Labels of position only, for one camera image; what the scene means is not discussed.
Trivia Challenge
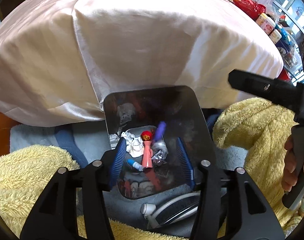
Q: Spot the white tissue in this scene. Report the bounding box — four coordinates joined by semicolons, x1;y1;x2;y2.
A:
121;132;144;158

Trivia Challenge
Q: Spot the pink plastic vase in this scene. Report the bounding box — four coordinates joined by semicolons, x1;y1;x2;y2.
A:
141;141;153;168

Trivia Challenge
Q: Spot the red gold ornament ball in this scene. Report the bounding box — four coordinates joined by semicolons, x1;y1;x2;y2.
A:
140;131;153;141

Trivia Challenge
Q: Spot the small blue white bottle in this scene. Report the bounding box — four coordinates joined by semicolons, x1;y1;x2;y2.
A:
126;159;144;172

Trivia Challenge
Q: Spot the red gold foil wrapper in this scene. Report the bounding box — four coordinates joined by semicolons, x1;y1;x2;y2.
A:
152;152;167;166

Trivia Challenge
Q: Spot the purple plastic plate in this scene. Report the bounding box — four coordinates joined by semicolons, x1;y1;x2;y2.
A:
154;121;167;141

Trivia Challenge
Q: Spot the black trash bin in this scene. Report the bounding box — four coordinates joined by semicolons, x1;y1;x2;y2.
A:
103;86;216;199

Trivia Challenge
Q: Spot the blue round tin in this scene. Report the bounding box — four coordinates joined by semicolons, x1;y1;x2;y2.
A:
275;24;296;65

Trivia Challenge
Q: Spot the white cream small bottle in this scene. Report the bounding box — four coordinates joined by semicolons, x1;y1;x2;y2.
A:
269;29;282;44

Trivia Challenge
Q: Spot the white pink label bottle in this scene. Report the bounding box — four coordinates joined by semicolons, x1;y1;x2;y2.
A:
260;17;276;35

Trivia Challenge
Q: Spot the yellow lid white bottle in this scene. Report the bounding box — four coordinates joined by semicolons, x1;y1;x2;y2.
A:
256;12;268;26

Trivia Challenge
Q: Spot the red plastic basket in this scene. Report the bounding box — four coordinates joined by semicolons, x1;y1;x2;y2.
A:
233;0;266;21

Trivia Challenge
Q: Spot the yellow fluffy blanket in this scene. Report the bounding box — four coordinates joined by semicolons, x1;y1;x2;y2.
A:
0;98;302;236

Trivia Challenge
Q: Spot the pink satin tablecloth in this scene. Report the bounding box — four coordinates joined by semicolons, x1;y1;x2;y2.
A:
0;0;283;127

